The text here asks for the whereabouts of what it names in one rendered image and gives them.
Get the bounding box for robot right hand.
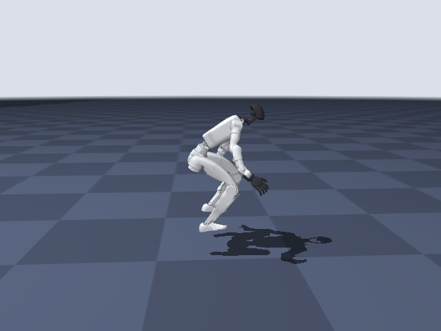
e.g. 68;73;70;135
243;172;269;195

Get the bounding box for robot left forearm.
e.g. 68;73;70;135
217;144;226;156

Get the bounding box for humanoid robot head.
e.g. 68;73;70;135
238;103;265;125

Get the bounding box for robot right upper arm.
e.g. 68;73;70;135
229;119;243;156

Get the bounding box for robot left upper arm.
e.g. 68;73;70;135
221;141;230;152

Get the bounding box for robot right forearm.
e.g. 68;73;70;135
232;146;252;178

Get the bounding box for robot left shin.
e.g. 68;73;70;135
209;179;242;206

